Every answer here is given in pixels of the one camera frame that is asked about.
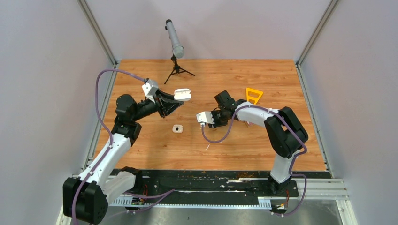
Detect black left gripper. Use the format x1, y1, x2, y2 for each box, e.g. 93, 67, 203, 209
132, 89, 184, 122

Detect white oval earbud case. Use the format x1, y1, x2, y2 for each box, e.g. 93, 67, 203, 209
174, 88, 192, 102

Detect white gold-trimmed earbud case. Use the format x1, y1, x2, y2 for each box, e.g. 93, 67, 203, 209
172, 124, 184, 134

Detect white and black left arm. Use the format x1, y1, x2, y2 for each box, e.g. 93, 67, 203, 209
62, 89, 192, 225

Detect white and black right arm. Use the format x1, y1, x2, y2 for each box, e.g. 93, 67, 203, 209
208, 90, 308, 196

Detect black microphone tripod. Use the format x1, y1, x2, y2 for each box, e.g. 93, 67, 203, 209
164, 54, 196, 84

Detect grey microphone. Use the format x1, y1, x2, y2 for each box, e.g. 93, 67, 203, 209
165, 19, 184, 59

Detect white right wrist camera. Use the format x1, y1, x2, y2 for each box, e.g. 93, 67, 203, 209
196, 111, 214, 124

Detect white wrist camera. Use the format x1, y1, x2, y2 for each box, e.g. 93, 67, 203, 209
142, 78, 158, 103
196, 111, 214, 124

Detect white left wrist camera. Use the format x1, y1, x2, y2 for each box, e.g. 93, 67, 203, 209
142, 78, 158, 103

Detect yellow triangular plastic frame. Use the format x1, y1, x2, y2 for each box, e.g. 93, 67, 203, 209
245, 88, 264, 105

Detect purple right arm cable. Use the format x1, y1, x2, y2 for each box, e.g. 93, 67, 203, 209
200, 105, 308, 217

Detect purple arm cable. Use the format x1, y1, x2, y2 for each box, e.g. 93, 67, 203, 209
200, 105, 308, 217
71, 68, 175, 225

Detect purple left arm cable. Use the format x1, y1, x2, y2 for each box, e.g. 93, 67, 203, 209
71, 68, 175, 225

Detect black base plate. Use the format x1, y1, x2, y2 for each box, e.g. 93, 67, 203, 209
129, 170, 299, 205

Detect white cable duct strip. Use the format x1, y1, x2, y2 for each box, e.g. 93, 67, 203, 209
108, 195, 273, 210

